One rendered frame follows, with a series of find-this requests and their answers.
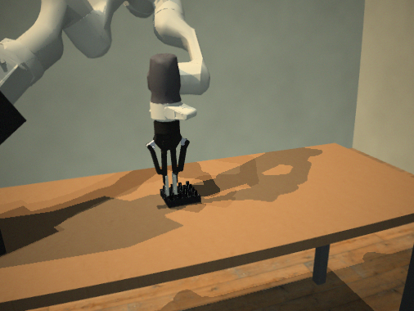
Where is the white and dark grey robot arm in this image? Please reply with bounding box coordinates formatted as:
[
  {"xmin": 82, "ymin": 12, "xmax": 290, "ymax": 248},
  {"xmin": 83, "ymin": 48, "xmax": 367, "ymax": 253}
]
[{"xmin": 0, "ymin": 0, "xmax": 210, "ymax": 122}]

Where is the black knob panel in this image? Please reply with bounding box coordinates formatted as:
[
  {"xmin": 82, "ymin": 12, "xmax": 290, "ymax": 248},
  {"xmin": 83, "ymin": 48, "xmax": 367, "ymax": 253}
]
[{"xmin": 160, "ymin": 181, "xmax": 201, "ymax": 208}]

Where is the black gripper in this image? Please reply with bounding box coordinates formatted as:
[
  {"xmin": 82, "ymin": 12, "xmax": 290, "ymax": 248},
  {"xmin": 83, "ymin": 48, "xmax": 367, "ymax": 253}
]
[{"xmin": 146, "ymin": 120, "xmax": 190, "ymax": 196}]

